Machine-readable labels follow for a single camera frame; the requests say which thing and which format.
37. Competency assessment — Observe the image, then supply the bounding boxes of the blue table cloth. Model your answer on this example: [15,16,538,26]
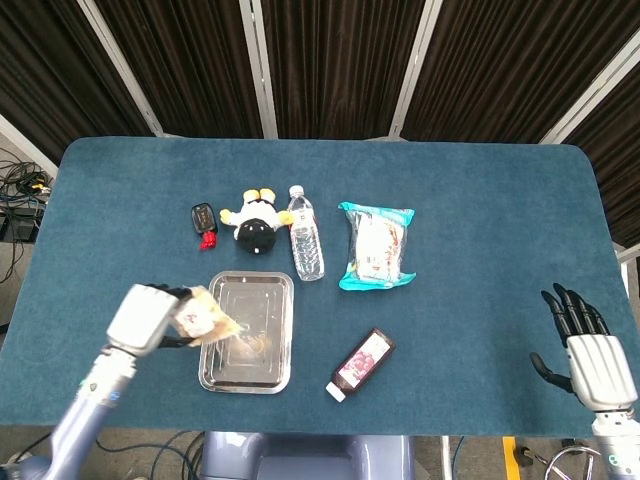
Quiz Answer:
[0,136,640,438]

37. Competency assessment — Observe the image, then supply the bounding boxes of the stainless steel tray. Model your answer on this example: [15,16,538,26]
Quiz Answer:
[198,270,295,395]

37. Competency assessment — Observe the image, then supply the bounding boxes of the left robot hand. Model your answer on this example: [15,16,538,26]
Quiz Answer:
[105,282,195,358]

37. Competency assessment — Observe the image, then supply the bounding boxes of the chrome chair base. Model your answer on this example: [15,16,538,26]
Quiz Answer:
[543,444,606,480]

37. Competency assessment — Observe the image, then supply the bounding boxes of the floor cables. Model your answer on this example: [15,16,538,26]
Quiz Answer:
[94,427,205,480]

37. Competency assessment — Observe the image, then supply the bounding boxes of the white partition frame post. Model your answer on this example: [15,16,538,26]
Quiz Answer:
[540,28,640,145]
[238,0,279,140]
[388,0,444,137]
[75,0,165,137]

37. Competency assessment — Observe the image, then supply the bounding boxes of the clear plastic water bottle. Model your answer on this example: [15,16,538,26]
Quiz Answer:
[287,184,326,282]

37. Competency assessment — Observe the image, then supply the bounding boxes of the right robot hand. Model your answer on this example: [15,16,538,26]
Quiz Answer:
[529,282,631,414]

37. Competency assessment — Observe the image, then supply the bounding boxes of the bundle of cables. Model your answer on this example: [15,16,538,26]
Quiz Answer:
[0,147,54,221]

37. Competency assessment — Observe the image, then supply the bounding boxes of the black white plush toy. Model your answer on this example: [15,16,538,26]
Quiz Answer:
[220,188,295,256]

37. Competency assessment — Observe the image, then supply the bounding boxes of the dark red juice bottle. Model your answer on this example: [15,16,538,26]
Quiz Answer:
[325,327,397,403]

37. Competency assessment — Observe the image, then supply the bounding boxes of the dark curtain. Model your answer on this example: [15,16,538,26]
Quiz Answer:
[0,0,640,247]

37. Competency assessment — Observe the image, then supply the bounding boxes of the yellow floor tape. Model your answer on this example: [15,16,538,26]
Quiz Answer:
[502,435,521,480]

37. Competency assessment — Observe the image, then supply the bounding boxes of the teal snack bag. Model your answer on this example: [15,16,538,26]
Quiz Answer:
[337,200,417,292]

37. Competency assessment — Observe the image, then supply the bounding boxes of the robot torso base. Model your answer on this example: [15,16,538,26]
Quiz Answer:
[200,430,416,480]

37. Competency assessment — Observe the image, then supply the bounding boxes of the black car key fob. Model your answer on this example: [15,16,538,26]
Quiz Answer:
[190,202,219,235]

